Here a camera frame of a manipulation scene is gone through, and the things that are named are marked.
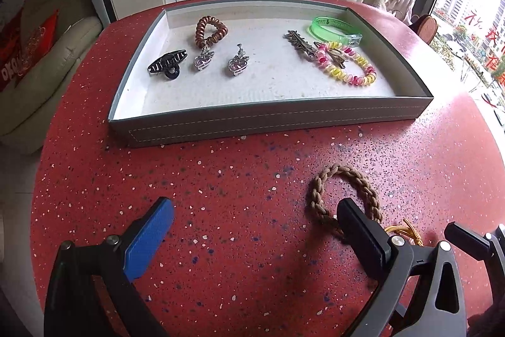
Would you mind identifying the pink yellow beaded bracelet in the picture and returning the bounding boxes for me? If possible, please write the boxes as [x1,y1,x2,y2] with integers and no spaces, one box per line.
[313,40,378,87]

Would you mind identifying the brown wooden chair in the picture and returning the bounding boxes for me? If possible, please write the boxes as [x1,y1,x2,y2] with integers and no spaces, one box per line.
[409,15,438,45]

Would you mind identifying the pink towel on rack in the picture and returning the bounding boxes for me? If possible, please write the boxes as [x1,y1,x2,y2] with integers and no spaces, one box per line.
[386,0,415,26]

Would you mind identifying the red embroidered cushion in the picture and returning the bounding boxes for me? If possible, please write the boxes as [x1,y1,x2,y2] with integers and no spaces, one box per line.
[0,9,59,92]

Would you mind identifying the green translucent bangle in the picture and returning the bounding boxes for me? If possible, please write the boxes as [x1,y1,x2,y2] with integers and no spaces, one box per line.
[307,16,363,47]

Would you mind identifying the tan braided bracelet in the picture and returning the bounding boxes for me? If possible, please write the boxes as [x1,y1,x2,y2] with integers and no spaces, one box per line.
[306,163,383,235]

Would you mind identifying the grey jewelry tray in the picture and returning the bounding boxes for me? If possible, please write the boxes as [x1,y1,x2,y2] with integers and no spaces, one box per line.
[108,0,433,147]

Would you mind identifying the silver rhinestone hair clip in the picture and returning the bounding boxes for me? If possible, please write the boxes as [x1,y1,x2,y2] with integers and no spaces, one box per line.
[283,30,316,62]

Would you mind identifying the yellow flower hair tie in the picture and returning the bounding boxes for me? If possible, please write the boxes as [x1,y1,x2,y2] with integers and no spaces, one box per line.
[384,218,424,247]

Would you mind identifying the black claw hair clip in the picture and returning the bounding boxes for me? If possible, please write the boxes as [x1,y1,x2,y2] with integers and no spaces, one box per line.
[147,50,187,80]

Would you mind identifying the silver crystal earring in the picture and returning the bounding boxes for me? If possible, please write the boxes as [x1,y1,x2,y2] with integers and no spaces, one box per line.
[193,46,214,71]
[227,44,249,76]

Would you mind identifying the brown spiral hair tie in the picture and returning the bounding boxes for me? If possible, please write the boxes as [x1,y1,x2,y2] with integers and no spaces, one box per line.
[194,14,230,51]

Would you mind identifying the beige green sofa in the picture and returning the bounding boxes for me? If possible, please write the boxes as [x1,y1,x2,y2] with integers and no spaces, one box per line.
[1,0,103,154]

